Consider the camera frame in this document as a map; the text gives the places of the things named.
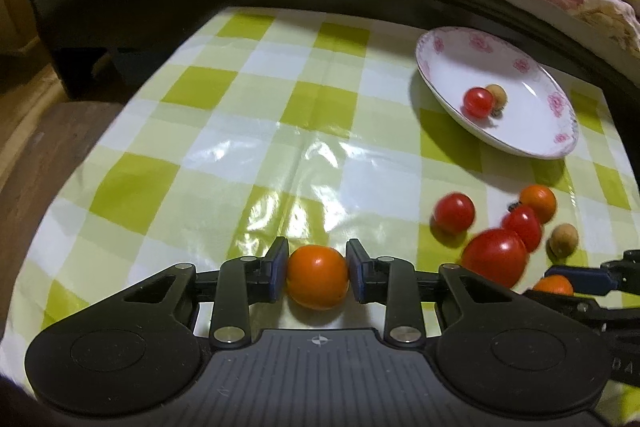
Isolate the brown longan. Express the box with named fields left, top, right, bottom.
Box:
left=548, top=224, right=580, bottom=259
left=485, top=84, right=508, bottom=112

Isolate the white plate with pink flowers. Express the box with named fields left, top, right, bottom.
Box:
left=415, top=27, right=580, bottom=160

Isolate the green checkered tablecloth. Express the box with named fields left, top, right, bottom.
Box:
left=0, top=7, right=640, bottom=408

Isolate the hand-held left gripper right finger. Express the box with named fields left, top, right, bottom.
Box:
left=346, top=238, right=523, bottom=349

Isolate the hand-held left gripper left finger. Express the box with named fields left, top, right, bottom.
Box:
left=117, top=237, right=290, bottom=350

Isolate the small orange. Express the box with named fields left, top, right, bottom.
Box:
left=519, top=185, right=557, bottom=224
left=532, top=274, right=574, bottom=297
left=285, top=244, right=350, bottom=312

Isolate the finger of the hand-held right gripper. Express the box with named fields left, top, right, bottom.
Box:
left=545, top=249, right=640, bottom=296
left=522, top=291, right=640, bottom=333

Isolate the large red tomato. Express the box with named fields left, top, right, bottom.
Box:
left=460, top=228, right=529, bottom=290

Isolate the red cherry tomato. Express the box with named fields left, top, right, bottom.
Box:
left=501, top=205, right=543, bottom=254
left=432, top=192, right=476, bottom=236
left=462, top=87, right=496, bottom=118

